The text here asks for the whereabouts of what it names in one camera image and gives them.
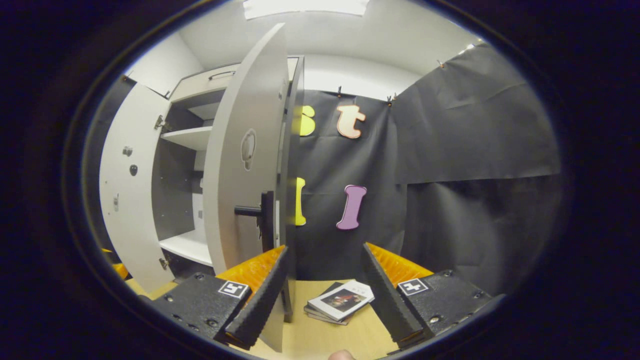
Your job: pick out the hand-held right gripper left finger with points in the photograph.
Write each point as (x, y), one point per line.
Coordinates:
(260, 300)

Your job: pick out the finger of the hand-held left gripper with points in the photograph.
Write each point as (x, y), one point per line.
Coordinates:
(120, 271)

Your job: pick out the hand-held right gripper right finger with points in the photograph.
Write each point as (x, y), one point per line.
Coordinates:
(382, 295)

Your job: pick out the white cabinet door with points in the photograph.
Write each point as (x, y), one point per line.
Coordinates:
(130, 210)
(230, 175)

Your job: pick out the white and grey cabinet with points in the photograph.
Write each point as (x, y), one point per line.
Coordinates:
(190, 137)

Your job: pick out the white cabinet drawer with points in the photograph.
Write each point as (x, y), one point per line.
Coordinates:
(200, 85)

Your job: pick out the white picture-cover book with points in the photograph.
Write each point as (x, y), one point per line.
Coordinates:
(342, 300)

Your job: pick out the grey book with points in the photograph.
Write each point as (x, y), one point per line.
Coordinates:
(327, 288)

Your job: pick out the large ceiling light panel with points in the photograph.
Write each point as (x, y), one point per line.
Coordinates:
(305, 7)

